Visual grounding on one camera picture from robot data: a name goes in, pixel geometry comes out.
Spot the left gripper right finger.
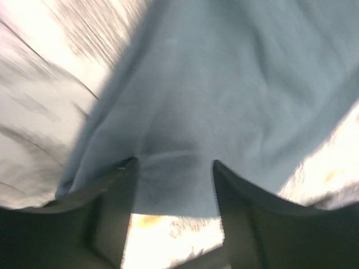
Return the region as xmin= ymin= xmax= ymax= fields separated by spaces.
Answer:
xmin=213 ymin=161 xmax=358 ymax=268

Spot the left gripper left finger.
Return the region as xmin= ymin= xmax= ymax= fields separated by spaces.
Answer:
xmin=1 ymin=158 xmax=139 ymax=268

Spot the blue grey t shirt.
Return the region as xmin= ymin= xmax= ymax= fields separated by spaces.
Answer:
xmin=56 ymin=1 xmax=358 ymax=217

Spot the floral table mat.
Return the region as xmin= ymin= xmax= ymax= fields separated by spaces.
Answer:
xmin=1 ymin=1 xmax=358 ymax=268

